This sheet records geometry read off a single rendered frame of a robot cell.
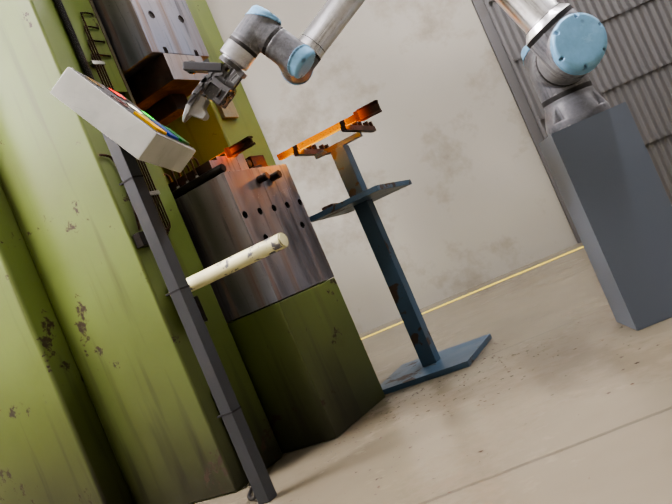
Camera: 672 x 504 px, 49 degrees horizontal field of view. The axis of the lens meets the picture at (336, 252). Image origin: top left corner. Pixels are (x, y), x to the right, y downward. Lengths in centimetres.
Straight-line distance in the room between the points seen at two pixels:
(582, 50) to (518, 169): 339
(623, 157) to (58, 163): 167
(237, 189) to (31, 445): 108
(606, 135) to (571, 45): 29
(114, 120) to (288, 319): 86
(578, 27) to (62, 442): 196
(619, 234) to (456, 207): 325
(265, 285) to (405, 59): 340
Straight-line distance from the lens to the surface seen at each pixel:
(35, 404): 261
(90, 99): 192
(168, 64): 255
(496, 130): 543
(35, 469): 273
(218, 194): 240
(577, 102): 223
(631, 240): 220
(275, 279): 237
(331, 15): 222
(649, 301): 223
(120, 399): 247
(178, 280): 198
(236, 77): 209
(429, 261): 536
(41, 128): 249
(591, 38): 209
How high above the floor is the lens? 48
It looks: 2 degrees up
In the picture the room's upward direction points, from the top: 23 degrees counter-clockwise
